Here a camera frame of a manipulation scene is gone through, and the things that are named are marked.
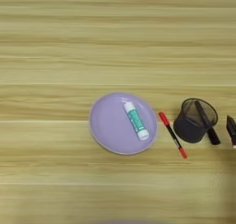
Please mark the purple round plate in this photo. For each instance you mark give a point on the purple round plate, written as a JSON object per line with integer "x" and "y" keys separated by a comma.
{"x": 110, "y": 126}

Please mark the white green glue stick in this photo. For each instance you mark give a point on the white green glue stick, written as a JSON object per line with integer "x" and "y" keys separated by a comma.
{"x": 135, "y": 120}

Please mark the red black marker pen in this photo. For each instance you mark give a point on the red black marker pen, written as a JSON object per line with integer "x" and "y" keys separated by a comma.
{"x": 172, "y": 134}

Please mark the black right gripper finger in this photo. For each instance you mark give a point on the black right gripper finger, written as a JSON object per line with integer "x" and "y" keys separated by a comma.
{"x": 231, "y": 127}

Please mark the black mesh pen cup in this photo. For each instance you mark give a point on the black mesh pen cup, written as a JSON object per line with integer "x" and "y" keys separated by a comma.
{"x": 187, "y": 127}

